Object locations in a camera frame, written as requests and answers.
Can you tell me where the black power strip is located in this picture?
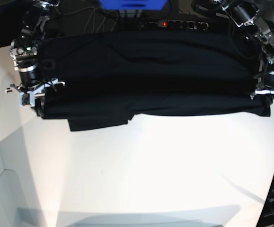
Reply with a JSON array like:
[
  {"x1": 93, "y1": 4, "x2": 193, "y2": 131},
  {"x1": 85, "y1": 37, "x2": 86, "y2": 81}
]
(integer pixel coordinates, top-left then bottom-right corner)
[{"x1": 149, "y1": 19, "x2": 209, "y2": 31}]

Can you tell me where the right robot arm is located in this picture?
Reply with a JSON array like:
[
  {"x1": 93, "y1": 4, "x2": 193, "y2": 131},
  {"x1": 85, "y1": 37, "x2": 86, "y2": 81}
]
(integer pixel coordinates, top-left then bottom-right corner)
[{"x1": 5, "y1": 0, "x2": 65, "y2": 117}]

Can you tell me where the blue plastic box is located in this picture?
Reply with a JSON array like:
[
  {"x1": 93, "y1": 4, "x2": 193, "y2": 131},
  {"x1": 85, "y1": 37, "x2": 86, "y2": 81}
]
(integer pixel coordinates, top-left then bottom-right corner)
[{"x1": 99, "y1": 0, "x2": 166, "y2": 10}]

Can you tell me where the black T-shirt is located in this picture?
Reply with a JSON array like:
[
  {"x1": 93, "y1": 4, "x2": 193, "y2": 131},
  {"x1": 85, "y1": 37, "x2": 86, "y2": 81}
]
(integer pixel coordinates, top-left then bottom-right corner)
[{"x1": 39, "y1": 30, "x2": 272, "y2": 131}]

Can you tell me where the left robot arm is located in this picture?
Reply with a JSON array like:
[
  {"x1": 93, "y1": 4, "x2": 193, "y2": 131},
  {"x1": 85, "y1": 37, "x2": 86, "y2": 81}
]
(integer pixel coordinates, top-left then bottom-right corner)
[{"x1": 194, "y1": 0, "x2": 274, "y2": 98}]

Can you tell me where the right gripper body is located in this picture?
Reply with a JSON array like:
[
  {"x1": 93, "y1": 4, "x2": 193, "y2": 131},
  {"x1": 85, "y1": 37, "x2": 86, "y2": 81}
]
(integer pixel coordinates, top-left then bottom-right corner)
[{"x1": 5, "y1": 70, "x2": 65, "y2": 106}]

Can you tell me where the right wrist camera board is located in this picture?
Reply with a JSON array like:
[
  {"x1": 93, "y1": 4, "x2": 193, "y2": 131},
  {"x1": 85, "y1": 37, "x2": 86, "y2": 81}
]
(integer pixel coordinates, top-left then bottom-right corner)
[{"x1": 19, "y1": 93, "x2": 34, "y2": 107}]

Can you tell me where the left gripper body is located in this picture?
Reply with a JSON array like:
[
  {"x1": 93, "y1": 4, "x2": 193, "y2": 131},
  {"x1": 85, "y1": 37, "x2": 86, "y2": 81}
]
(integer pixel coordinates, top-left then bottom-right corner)
[{"x1": 250, "y1": 71, "x2": 274, "y2": 99}]

